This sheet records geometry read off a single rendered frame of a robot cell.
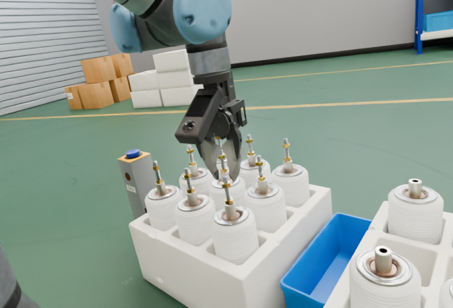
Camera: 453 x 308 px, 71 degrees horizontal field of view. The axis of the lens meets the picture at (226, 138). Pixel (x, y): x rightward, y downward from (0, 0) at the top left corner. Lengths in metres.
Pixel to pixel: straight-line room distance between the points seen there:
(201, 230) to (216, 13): 0.50
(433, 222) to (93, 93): 3.94
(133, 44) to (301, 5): 5.34
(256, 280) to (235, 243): 0.08
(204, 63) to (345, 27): 5.16
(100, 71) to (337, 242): 3.77
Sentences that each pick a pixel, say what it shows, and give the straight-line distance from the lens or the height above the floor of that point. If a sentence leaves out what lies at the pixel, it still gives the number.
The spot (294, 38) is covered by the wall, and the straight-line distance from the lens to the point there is 5.82.
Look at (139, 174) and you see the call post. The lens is 0.97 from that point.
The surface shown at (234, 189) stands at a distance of 0.80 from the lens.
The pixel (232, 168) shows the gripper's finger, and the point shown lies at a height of 0.37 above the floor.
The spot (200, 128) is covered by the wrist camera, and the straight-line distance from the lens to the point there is 0.52.
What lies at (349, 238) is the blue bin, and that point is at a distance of 0.94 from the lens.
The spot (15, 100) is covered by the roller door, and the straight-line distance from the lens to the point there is 5.92.
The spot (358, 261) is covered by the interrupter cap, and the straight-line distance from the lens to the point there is 0.56.
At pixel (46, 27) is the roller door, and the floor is 1.21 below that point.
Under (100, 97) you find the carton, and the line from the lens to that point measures 4.27.
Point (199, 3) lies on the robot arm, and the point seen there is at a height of 0.65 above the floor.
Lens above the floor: 0.61
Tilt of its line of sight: 18 degrees down
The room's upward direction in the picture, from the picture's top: 9 degrees counter-clockwise
